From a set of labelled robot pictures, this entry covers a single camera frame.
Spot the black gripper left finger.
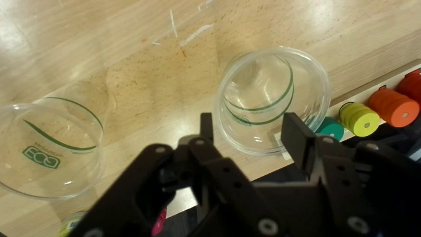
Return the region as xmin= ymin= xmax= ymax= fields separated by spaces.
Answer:
xmin=69 ymin=112 xmax=281 ymax=237

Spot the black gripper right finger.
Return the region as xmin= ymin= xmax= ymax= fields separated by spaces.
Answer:
xmin=253 ymin=112 xmax=421 ymax=237

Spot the yellow peg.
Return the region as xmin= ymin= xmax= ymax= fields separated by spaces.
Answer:
xmin=336 ymin=101 xmax=381 ymax=138

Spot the orange peg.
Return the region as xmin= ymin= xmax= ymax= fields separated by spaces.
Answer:
xmin=365 ymin=86 xmax=421 ymax=129

